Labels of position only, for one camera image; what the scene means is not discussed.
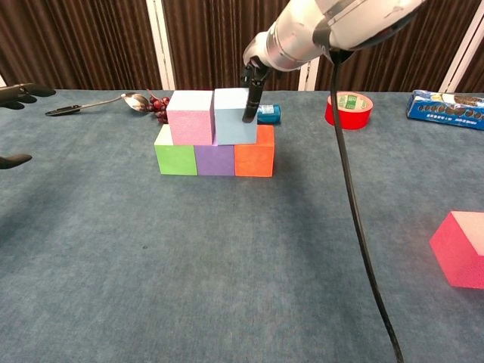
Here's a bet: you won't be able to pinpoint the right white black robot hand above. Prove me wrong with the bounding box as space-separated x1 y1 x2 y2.
240 32 283 124

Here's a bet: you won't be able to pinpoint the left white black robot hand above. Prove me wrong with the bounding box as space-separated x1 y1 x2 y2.
0 82 57 170

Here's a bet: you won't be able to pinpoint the green foam cube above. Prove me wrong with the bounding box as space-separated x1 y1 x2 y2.
154 124 198 176

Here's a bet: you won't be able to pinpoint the blue spray bottle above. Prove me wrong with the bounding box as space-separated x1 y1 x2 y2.
256 104 282 125

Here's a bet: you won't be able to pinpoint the metal spoon with black handle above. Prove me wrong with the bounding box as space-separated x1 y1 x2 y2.
44 92 151 117

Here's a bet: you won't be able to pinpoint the dark brown pleated curtain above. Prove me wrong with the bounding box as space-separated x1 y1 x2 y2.
0 0 164 92
315 7 473 92
459 14 484 94
161 0 303 92

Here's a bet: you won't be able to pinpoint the light blue foam cube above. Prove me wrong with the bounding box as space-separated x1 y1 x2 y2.
213 88 259 146

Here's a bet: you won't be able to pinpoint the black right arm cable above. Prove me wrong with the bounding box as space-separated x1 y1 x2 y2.
327 47 405 363

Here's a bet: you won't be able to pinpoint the blue cookie box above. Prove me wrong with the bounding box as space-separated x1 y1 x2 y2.
406 89 484 132

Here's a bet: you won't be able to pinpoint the red tape roll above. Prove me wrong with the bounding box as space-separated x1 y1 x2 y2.
324 92 374 130

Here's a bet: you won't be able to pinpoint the blue-grey felt table cloth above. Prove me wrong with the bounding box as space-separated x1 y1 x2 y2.
0 88 484 363

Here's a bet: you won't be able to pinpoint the light pink foam cube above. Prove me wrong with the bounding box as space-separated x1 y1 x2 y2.
166 90 216 146

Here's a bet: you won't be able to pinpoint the purple foam cube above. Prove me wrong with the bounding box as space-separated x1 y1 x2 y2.
194 134 236 177

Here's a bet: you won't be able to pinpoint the orange foam cube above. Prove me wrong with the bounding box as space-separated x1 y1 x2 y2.
234 124 275 178

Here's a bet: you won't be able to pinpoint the dark red plastic grapes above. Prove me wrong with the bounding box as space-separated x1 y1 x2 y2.
145 88 171 125

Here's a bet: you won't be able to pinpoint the red foam cube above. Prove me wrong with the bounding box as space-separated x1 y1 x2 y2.
429 210 484 290

